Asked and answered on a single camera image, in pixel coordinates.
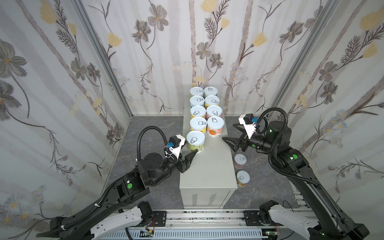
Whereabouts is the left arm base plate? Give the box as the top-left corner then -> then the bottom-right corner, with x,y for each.
146,211 -> 167,228

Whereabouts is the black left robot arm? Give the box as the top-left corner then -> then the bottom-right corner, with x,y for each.
36,126 -> 198,240

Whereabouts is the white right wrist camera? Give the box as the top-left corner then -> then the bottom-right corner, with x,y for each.
239,114 -> 258,139

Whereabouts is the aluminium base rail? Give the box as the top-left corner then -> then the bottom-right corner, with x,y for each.
80,208 -> 328,231

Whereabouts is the white slotted cable duct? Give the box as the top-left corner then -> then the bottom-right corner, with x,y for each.
101,229 -> 268,240

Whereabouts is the pink label can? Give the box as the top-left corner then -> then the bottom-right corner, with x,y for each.
234,154 -> 247,170

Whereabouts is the grey metal counter cabinet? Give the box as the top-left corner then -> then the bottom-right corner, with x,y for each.
178,89 -> 238,209

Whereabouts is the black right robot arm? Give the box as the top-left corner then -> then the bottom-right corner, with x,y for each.
222,108 -> 370,240

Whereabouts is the red label can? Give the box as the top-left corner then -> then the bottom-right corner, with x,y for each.
207,116 -> 225,138

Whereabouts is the teal brown label can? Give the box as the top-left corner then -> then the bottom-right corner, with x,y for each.
204,86 -> 218,98

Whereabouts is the yellow label can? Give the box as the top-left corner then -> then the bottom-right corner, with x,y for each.
205,95 -> 220,108
190,117 -> 207,134

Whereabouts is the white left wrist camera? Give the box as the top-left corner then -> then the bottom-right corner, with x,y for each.
165,135 -> 186,162

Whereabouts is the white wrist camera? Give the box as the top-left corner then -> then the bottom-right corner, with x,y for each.
239,114 -> 258,139
165,135 -> 186,162

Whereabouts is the green label can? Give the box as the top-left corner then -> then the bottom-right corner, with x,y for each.
190,87 -> 204,97

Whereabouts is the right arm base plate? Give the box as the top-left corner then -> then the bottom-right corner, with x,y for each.
243,210 -> 281,227

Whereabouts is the orange label can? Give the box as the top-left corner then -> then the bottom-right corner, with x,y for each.
236,171 -> 251,187

